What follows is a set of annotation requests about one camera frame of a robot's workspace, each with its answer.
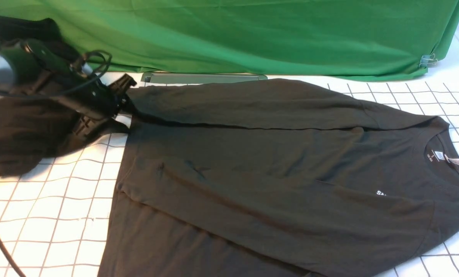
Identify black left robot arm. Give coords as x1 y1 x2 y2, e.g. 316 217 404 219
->
0 16 136 140

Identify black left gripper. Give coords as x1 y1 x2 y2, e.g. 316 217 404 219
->
41 73 137 144

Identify gray long-sleeved shirt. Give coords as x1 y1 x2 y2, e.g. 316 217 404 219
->
98 79 459 277

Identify gray metal bar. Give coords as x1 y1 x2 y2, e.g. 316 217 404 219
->
141 72 268 85

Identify green backdrop cloth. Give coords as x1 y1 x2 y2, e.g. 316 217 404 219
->
0 0 459 81

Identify white grid table mat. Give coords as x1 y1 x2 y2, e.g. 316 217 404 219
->
0 72 459 277

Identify silver binder clip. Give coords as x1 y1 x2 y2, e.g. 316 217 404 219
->
419 53 438 68

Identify black crumpled cloth pile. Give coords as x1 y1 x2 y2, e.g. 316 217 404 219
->
0 15 132 177

